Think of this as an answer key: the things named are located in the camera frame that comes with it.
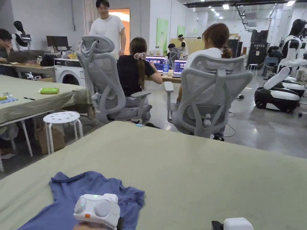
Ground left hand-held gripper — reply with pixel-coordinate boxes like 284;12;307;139
73;193;124;230

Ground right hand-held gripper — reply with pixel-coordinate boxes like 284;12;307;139
211;217;254;230

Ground blue shirt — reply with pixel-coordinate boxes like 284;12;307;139
18;170;146;230

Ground person's left hand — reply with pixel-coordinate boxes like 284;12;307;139
71;221;97;230

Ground bed with pale green sheet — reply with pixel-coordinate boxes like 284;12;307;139
0;121;307;230

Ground brown carton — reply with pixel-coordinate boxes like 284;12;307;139
35;121;66;154

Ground white round stool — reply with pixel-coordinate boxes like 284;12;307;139
43;111;84;155

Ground table with pale green sheet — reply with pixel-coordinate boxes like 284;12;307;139
0;75;94;171

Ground green bottle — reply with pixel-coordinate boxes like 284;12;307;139
39;87;60;95

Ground grey mesh office chair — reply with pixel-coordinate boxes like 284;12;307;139
76;35;153;125
164;54;255;140

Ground blue tray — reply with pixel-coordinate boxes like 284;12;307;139
0;97;19;105

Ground white washing machine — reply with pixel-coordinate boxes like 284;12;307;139
54;58;85;86

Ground white and black wheeled robot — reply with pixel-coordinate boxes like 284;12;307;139
254;19;307;114

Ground wooden desk with laptops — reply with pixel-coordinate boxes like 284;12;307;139
144;55;188;84

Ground wooden table with monitor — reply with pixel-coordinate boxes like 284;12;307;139
0;36;72;78

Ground group of people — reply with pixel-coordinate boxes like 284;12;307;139
167;34;188;61

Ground black and white humanoid robot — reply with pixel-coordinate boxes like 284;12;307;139
11;20;32;51

